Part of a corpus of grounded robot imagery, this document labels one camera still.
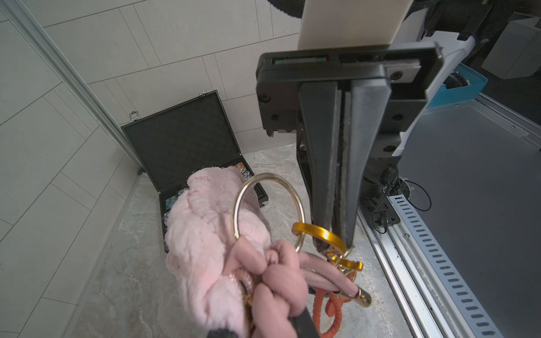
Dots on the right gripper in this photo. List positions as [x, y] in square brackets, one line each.
[356, 100]

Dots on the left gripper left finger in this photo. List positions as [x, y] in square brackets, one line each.
[221, 333]

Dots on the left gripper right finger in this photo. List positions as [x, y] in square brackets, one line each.
[304, 326]

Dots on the grey yellow plush keychain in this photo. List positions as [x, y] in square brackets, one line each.
[331, 276]

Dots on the pink quilted bag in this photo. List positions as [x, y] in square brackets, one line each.
[230, 273]

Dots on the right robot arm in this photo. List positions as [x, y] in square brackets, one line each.
[453, 25]

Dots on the black open case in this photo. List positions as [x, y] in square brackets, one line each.
[178, 141]

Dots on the aluminium rail frame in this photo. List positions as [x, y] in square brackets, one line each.
[464, 258]

